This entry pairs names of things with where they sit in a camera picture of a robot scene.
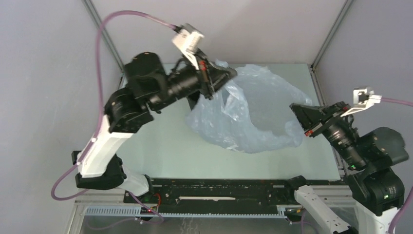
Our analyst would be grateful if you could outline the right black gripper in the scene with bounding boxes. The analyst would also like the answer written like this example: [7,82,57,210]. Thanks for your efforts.
[289,98,366,167]

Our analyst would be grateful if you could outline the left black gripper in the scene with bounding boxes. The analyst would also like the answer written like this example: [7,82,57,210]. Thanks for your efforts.
[150,47,238,112]

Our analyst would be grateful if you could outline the light blue plastic trash bag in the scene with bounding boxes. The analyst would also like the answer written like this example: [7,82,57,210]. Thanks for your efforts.
[186,64,313,154]

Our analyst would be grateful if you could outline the aluminium corner post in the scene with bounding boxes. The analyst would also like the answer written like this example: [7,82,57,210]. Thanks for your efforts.
[311,0,355,71]
[81,0,124,70]

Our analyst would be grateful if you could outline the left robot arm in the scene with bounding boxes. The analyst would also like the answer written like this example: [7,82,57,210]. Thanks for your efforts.
[72,50,237,203]

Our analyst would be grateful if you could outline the right aluminium corner post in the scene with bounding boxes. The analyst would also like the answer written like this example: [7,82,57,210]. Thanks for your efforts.
[311,0,355,71]

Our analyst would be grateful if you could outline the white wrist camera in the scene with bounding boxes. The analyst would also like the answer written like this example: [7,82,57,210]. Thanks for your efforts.
[341,86,382,117]
[172,23,205,70]

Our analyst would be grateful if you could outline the grey toothed cable duct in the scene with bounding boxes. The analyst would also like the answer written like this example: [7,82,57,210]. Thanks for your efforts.
[85,206,287,218]

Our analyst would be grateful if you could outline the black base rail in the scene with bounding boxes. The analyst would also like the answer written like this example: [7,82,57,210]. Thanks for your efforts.
[122,176,346,215]

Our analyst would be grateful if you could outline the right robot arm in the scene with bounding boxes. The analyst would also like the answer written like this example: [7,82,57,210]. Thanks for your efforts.
[283,102,409,234]

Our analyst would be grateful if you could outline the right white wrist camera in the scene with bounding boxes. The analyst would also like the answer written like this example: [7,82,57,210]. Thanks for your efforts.
[341,86,382,117]

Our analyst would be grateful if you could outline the left aluminium corner post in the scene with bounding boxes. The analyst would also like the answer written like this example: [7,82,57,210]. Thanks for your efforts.
[81,0,124,70]

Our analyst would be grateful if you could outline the small circuit board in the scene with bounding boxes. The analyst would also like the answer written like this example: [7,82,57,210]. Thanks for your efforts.
[140,207,155,215]

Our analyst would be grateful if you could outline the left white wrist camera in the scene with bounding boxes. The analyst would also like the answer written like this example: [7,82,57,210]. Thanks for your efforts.
[172,23,205,70]

